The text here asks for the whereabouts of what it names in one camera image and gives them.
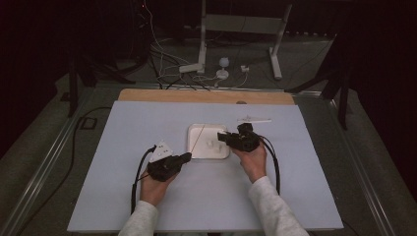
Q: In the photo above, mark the pale blue table mat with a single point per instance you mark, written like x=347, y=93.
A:
x=137, y=124

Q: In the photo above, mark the white rectangular tray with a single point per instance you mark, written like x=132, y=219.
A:
x=213, y=131

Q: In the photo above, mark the metal floor rail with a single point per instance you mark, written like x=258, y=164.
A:
x=360, y=170
x=49, y=154

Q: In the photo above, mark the small white adapter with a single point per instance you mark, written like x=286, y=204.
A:
x=244, y=68

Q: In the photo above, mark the grey metal stand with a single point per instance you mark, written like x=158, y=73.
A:
x=242, y=23

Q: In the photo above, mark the white power strip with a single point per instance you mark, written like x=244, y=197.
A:
x=190, y=68

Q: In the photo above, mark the white marshmallow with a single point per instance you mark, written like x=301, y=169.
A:
x=222, y=132

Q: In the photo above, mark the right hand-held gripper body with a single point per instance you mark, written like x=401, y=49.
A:
x=246, y=141

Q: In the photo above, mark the wooden board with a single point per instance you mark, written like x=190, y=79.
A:
x=196, y=96

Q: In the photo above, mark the white round device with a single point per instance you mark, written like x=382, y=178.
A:
x=224, y=61

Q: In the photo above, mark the person's left hand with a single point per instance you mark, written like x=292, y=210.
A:
x=154, y=191

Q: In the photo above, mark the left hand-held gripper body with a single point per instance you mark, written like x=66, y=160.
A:
x=164, y=167

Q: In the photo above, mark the thin wooden skewer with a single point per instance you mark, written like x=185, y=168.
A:
x=198, y=139

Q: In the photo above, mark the black square floor frame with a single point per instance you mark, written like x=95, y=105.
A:
x=82, y=123

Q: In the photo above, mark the black tripod stand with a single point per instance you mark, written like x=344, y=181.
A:
x=71, y=91
x=343, y=105

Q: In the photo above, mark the person's right hand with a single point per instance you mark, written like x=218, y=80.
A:
x=255, y=164

